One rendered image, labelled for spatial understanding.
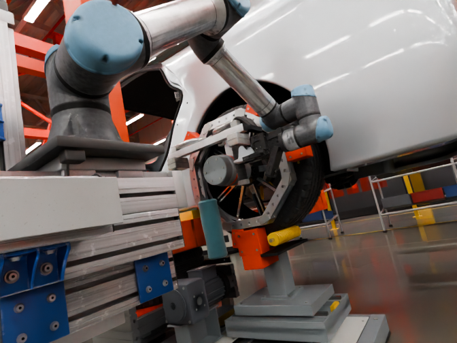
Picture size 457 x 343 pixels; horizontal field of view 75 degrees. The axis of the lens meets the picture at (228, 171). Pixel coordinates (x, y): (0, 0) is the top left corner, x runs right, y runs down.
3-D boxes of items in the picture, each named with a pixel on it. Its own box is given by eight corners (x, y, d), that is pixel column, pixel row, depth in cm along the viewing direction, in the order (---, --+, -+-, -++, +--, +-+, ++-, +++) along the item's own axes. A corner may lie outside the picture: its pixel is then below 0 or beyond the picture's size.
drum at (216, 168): (256, 181, 140) (249, 152, 143) (230, 182, 123) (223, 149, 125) (232, 188, 148) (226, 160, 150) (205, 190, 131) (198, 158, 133)
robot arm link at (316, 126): (330, 114, 98) (336, 139, 97) (299, 126, 104) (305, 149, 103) (322, 109, 92) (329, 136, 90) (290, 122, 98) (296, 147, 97)
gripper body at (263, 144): (258, 139, 113) (287, 128, 107) (263, 161, 112) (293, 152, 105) (247, 137, 107) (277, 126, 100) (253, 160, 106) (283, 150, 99)
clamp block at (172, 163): (190, 167, 138) (188, 156, 139) (175, 167, 131) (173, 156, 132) (182, 171, 141) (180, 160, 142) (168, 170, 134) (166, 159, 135)
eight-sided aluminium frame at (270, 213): (307, 216, 126) (277, 96, 134) (300, 218, 120) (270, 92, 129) (209, 235, 156) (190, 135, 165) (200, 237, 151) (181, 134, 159)
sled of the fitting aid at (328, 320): (352, 311, 145) (347, 290, 147) (330, 346, 116) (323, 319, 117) (264, 311, 173) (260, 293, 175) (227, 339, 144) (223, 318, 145)
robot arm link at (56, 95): (101, 124, 72) (94, 73, 75) (122, 101, 63) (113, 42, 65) (43, 121, 64) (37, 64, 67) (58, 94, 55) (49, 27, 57)
